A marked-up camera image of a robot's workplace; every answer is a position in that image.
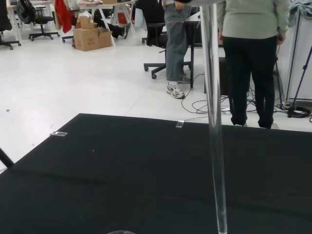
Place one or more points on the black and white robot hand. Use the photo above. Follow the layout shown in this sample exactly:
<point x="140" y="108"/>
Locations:
<point x="195" y="2"/>

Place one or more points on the small clear glass beaker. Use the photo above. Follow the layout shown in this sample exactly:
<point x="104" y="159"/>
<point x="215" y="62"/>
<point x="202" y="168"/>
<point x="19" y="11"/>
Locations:
<point x="121" y="232"/>

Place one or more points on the black bench cloth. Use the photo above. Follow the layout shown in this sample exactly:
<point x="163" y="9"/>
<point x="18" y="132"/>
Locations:
<point x="136" y="175"/>

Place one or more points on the white trestle desk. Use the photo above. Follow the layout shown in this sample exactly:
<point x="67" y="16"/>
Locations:
<point x="117" y="9"/>

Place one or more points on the white room panel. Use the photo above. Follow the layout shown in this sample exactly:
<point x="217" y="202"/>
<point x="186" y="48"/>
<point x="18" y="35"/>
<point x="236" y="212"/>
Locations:
<point x="302" y="48"/>

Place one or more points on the small brown cardboard box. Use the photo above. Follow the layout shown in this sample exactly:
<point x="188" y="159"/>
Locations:
<point x="86" y="23"/>

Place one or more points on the black office chair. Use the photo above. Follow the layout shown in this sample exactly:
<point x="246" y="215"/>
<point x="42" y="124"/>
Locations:
<point x="41" y="20"/>
<point x="5" y="22"/>
<point x="154" y="31"/>

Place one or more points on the large brown cardboard box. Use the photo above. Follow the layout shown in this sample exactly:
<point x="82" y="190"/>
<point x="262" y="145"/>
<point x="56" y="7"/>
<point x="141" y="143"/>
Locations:
<point x="87" y="40"/>

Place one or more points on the black tripod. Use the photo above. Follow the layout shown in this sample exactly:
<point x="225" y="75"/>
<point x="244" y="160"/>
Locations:
<point x="298" y="85"/>

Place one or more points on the black table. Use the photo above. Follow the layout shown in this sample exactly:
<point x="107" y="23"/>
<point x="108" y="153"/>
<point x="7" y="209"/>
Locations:
<point x="195" y="29"/>

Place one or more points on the black stand leg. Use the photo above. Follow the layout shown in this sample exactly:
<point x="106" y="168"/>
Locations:
<point x="6" y="157"/>

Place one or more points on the red hanging garment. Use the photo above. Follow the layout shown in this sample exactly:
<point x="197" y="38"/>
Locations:
<point x="63" y="14"/>

